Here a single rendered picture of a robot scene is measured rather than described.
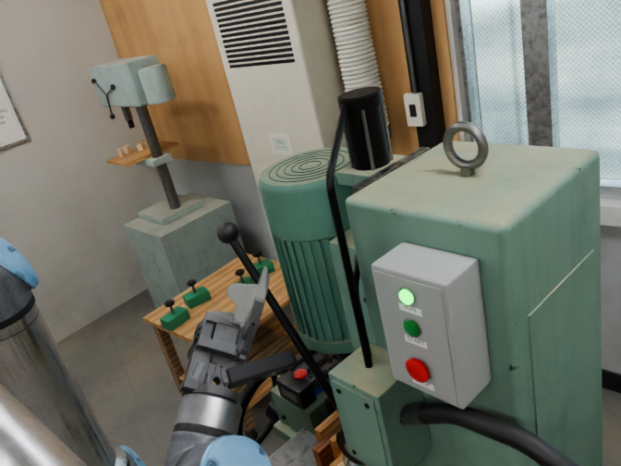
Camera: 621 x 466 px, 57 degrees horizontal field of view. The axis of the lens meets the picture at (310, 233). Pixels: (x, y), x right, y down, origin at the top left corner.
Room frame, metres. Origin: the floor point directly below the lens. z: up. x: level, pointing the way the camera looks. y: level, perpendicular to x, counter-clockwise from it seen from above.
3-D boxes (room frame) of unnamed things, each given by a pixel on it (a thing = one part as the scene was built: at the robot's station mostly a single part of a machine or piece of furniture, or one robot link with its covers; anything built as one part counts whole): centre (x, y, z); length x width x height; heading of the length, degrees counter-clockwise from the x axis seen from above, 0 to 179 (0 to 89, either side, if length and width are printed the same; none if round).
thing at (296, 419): (1.03, 0.08, 0.91); 0.15 x 0.14 x 0.09; 127
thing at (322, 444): (0.92, -0.01, 0.92); 0.26 x 0.02 x 0.05; 127
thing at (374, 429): (0.60, -0.03, 1.22); 0.09 x 0.08 x 0.15; 37
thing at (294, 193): (0.86, -0.02, 1.35); 0.18 x 0.18 x 0.31
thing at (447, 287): (0.52, -0.11, 1.40); 0.10 x 0.06 x 0.16; 37
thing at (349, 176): (0.75, -0.11, 1.53); 0.08 x 0.08 x 0.17; 37
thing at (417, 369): (0.50, -0.08, 1.36); 0.03 x 0.01 x 0.03; 37
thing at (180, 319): (2.32, 0.42, 0.32); 0.66 x 0.57 x 0.64; 132
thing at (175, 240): (3.10, 0.71, 0.79); 0.62 x 0.48 x 1.58; 39
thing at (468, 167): (0.63, -0.20, 1.55); 0.06 x 0.02 x 0.07; 37
